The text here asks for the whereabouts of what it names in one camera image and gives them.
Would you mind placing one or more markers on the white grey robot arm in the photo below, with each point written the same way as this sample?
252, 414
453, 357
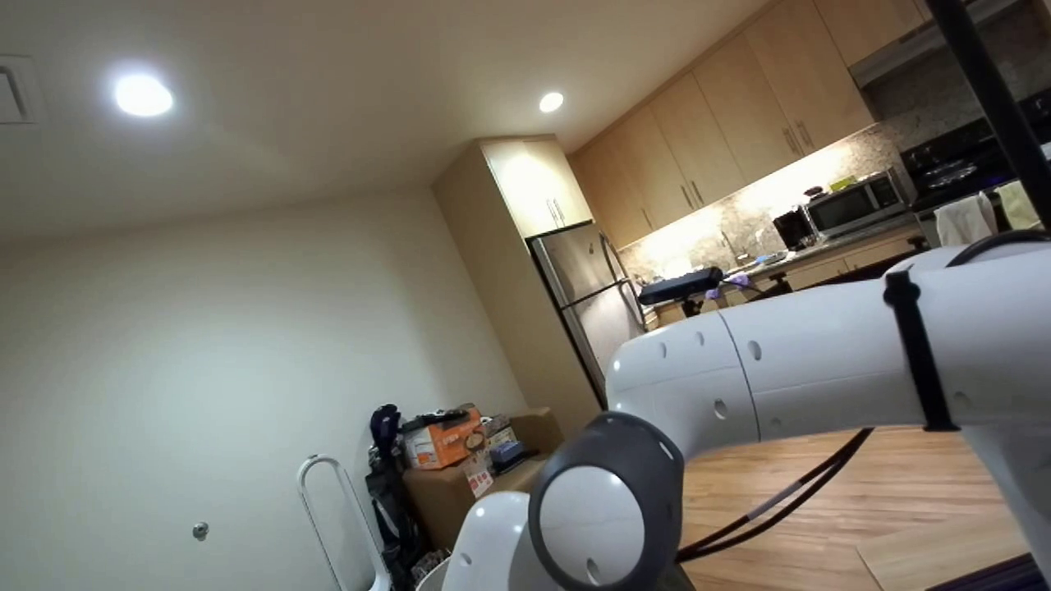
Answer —
951, 340

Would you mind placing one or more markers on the stainless steel refrigerator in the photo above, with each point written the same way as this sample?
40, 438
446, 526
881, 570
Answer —
591, 296

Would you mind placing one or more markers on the orange package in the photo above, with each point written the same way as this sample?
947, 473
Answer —
440, 440

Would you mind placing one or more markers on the small recessed ceiling light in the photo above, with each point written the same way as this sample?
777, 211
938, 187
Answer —
550, 102

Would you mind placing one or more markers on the brown cardboard box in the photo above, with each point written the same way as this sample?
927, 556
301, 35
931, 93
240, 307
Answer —
443, 498

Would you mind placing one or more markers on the black backpack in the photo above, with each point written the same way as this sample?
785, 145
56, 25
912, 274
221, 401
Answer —
405, 539

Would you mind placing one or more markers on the white metal step stool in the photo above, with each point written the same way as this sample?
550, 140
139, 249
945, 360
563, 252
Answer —
339, 526

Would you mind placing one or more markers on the silver microwave oven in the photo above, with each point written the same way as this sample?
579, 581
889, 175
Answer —
869, 201

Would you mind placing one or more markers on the light wood upper cabinets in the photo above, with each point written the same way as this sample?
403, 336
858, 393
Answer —
761, 101

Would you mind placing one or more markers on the round ceiling light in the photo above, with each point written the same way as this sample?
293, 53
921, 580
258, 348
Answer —
143, 98

